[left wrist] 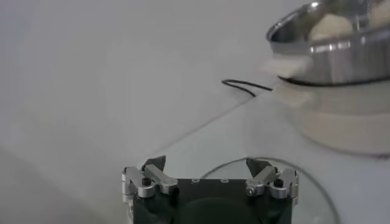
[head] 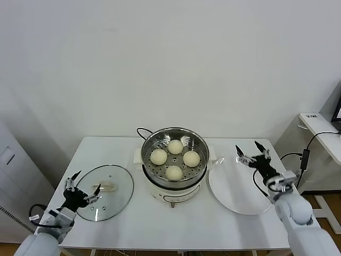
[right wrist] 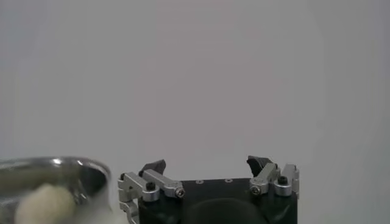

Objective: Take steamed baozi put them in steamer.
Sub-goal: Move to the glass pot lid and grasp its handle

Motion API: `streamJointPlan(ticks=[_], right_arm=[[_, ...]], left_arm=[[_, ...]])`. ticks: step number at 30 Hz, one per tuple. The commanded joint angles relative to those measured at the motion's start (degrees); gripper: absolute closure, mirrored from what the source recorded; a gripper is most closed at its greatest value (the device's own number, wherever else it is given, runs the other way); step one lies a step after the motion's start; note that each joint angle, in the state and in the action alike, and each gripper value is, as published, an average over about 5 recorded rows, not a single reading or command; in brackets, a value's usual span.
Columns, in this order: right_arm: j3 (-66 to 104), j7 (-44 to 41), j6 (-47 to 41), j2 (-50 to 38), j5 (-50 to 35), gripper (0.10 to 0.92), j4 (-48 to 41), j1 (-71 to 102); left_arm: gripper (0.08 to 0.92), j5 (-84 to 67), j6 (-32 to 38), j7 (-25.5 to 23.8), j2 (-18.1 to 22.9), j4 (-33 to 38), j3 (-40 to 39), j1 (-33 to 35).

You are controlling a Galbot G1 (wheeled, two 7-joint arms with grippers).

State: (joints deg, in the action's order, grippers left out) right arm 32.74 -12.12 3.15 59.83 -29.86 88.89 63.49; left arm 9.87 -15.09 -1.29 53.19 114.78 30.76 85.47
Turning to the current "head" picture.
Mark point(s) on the round white plate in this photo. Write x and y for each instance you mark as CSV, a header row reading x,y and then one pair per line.
x,y
234,186

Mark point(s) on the black laptop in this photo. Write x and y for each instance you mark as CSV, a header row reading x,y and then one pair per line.
x,y
337,117

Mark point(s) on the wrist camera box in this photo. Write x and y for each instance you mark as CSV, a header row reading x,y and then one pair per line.
x,y
65,217
285,181

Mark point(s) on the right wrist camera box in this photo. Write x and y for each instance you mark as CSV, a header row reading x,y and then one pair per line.
x,y
285,181

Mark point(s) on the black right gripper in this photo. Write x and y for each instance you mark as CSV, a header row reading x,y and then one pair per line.
x,y
263,166

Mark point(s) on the white cabinet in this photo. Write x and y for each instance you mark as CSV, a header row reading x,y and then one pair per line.
x,y
16,173

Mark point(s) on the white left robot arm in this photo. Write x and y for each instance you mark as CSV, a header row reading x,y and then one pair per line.
x,y
40,242

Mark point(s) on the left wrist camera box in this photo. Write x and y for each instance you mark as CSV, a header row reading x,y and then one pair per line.
x,y
65,217

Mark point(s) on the white steamed baozi bun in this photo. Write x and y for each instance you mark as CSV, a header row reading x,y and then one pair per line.
x,y
175,146
191,159
174,172
159,156

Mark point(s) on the cream electric cooker base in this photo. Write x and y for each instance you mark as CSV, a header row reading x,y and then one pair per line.
x,y
173,193

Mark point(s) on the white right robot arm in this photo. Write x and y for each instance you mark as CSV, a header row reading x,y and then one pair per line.
x,y
298,213

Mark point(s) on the white side desk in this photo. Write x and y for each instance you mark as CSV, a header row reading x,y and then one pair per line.
x,y
322,125

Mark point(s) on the round glass pot lid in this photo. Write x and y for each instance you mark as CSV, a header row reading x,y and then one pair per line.
x,y
120,197

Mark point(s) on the small printed desk label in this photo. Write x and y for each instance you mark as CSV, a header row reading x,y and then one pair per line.
x,y
311,116

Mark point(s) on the perforated steel steamer basket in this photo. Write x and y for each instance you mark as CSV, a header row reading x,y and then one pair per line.
x,y
200,152

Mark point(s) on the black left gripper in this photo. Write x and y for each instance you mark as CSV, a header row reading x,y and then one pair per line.
x,y
74,198

